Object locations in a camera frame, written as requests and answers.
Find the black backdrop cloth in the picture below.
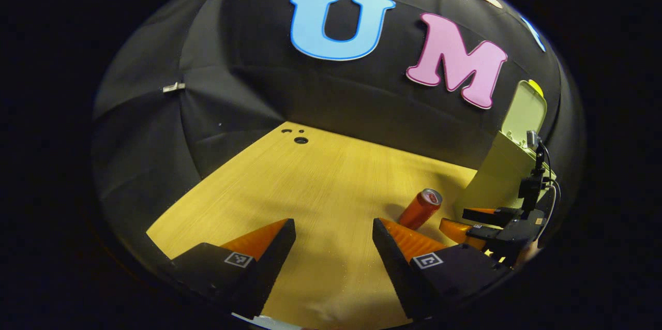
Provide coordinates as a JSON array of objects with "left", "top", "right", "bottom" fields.
[{"left": 91, "top": 0, "right": 585, "bottom": 268}]

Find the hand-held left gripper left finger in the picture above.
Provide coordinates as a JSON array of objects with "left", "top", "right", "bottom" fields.
[{"left": 171, "top": 218, "right": 297, "bottom": 319}]

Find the wooden desktop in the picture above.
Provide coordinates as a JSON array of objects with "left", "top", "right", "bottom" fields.
[{"left": 146, "top": 122, "right": 518, "bottom": 329}]

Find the green desktop garbage bin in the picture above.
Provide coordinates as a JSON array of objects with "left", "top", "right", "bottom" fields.
[{"left": 454, "top": 80, "right": 557, "bottom": 227}]

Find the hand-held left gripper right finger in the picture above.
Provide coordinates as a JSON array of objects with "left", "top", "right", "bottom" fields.
[{"left": 372, "top": 218, "right": 513, "bottom": 319}]

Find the red pop can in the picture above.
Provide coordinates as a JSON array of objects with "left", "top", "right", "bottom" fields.
[{"left": 397, "top": 188, "right": 443, "bottom": 231}]

